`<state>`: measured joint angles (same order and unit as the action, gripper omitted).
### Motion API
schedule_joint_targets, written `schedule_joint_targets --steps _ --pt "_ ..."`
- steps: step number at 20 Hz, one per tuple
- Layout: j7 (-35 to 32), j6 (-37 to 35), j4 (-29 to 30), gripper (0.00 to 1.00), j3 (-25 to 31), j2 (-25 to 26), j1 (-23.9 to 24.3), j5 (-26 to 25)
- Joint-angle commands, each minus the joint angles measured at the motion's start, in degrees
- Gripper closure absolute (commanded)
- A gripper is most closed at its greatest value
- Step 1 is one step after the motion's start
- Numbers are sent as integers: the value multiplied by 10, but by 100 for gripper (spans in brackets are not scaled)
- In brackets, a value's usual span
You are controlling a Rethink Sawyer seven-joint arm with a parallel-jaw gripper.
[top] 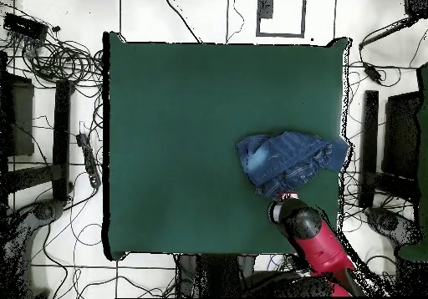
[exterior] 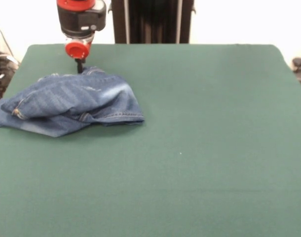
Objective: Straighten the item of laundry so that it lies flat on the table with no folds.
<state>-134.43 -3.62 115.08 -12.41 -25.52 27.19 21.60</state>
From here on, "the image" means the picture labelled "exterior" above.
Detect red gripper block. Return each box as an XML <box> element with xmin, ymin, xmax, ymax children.
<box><xmin>65</xmin><ymin>37</ymin><xmax>95</xmax><ymax>74</ymax></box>

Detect blue denim jeans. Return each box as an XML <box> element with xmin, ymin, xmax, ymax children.
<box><xmin>0</xmin><ymin>66</ymin><xmax>146</xmax><ymax>138</ymax></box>

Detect dark green table cloth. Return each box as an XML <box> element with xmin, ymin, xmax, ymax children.
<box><xmin>0</xmin><ymin>43</ymin><xmax>301</xmax><ymax>237</ymax></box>

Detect thin grey cable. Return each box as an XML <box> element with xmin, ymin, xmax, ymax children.
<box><xmin>0</xmin><ymin>20</ymin><xmax>19</xmax><ymax>66</ymax></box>

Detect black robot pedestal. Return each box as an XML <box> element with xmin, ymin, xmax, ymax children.
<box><xmin>106</xmin><ymin>0</ymin><xmax>197</xmax><ymax>44</ymax></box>

